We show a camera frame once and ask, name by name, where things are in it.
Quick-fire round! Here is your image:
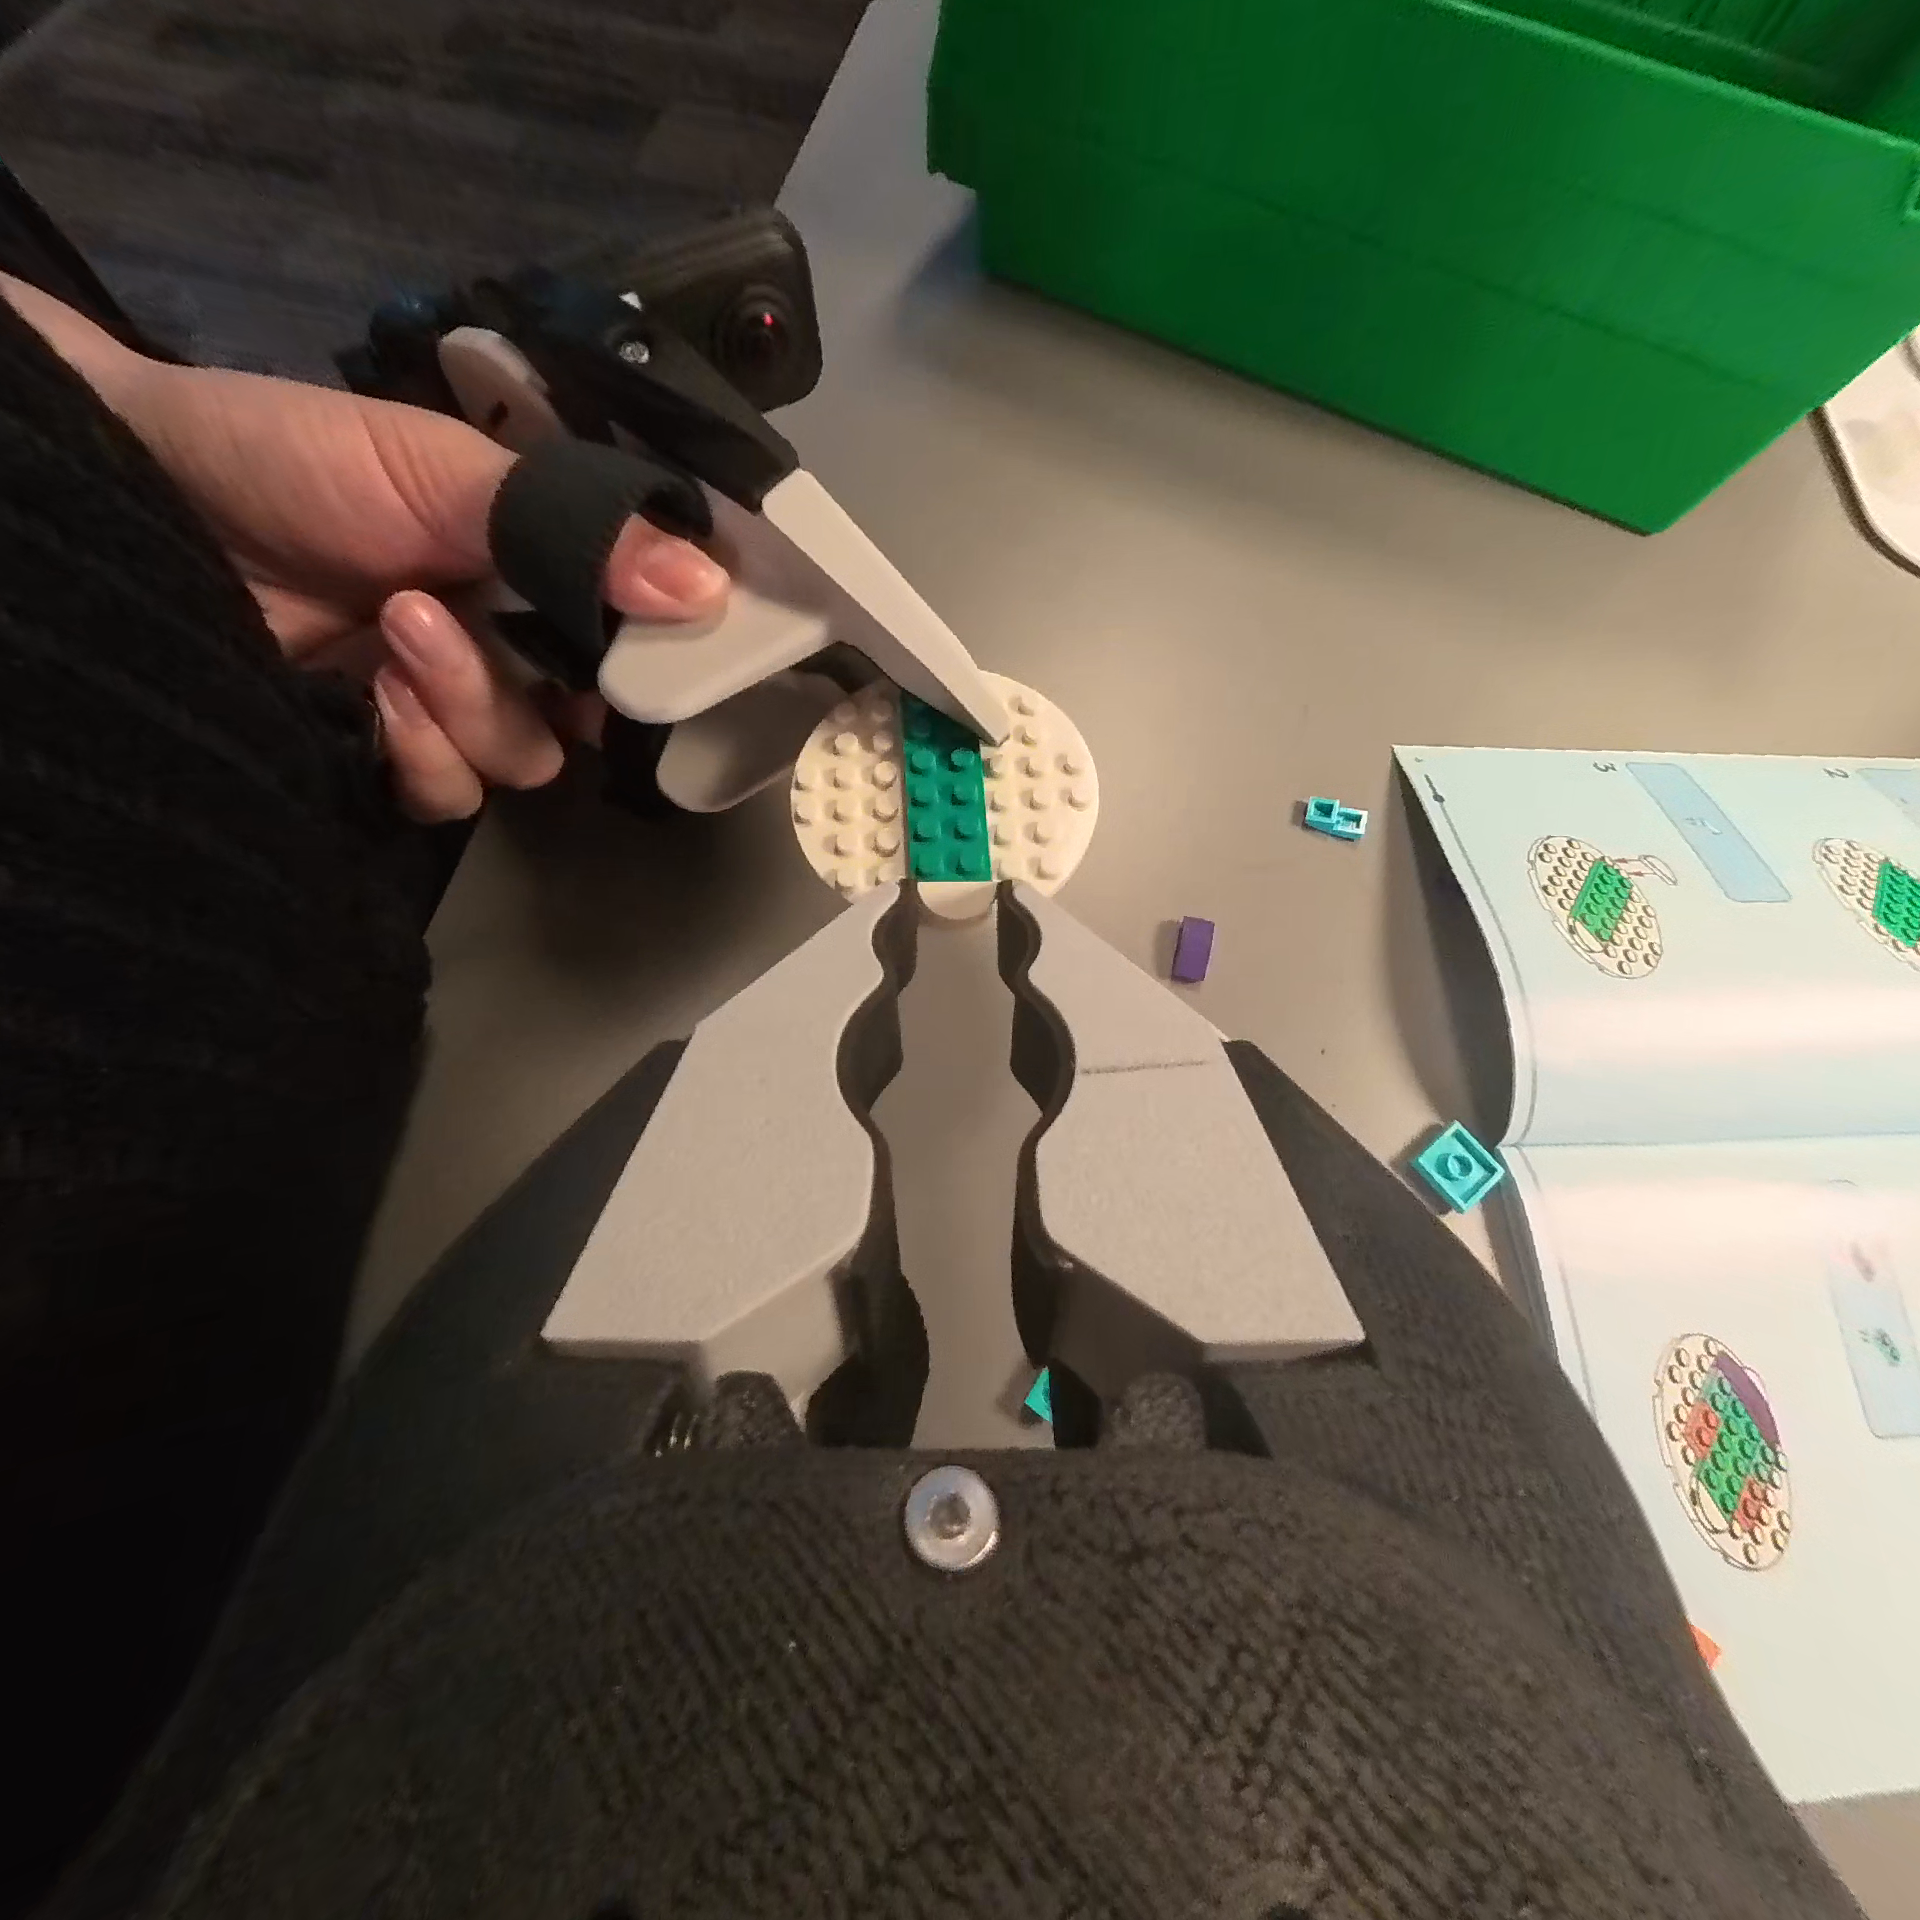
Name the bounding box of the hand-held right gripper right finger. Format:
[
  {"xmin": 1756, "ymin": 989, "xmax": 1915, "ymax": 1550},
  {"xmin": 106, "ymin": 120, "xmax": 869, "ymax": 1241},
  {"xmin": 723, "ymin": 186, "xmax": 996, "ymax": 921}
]
[{"xmin": 996, "ymin": 883, "xmax": 1369, "ymax": 1405}]

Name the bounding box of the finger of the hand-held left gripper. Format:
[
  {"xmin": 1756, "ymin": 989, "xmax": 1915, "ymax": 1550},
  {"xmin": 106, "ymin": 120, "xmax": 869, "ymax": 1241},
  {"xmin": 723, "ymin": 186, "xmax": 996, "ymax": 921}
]
[{"xmin": 756, "ymin": 465, "xmax": 1011, "ymax": 747}]

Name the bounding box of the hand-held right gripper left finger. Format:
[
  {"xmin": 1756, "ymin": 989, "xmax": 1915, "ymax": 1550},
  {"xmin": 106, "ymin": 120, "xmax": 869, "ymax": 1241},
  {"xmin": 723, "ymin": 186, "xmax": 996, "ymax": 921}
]
[{"xmin": 540, "ymin": 883, "xmax": 922, "ymax": 1415}]

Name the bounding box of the green lego plate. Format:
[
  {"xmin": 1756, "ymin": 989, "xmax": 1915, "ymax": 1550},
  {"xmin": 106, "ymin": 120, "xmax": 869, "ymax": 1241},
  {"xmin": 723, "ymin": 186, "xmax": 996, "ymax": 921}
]
[{"xmin": 895, "ymin": 695, "xmax": 999, "ymax": 887}]

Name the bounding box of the teal lego jumper plate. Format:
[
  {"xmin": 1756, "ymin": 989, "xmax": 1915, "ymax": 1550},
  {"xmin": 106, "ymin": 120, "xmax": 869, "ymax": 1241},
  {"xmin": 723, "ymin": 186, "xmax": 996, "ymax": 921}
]
[{"xmin": 1410, "ymin": 1121, "xmax": 1507, "ymax": 1215}]

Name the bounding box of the person's left hand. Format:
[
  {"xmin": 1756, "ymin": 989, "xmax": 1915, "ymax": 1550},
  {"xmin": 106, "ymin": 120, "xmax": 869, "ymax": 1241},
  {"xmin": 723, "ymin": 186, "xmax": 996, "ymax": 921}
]
[{"xmin": 0, "ymin": 271, "xmax": 740, "ymax": 829}]

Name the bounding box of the open instruction booklet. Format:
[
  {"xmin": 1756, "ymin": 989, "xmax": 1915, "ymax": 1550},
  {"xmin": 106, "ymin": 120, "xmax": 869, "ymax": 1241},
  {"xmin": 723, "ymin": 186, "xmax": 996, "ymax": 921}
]
[{"xmin": 1389, "ymin": 745, "xmax": 1920, "ymax": 1802}]

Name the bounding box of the green plastic bin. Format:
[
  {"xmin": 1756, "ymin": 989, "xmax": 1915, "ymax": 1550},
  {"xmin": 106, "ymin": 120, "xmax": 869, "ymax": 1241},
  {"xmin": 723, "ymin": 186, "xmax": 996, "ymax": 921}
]
[{"xmin": 926, "ymin": 0, "xmax": 1920, "ymax": 538}]

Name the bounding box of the person's black sweater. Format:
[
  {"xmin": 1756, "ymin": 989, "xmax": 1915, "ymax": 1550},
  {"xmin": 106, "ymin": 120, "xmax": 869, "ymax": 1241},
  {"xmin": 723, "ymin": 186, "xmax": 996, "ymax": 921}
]
[{"xmin": 0, "ymin": 1112, "xmax": 394, "ymax": 1920}]

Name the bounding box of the thin paper leaflet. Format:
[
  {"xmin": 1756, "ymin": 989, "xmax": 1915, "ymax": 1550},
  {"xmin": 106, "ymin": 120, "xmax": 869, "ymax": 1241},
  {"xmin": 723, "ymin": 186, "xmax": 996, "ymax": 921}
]
[{"xmin": 1812, "ymin": 334, "xmax": 1920, "ymax": 576}]

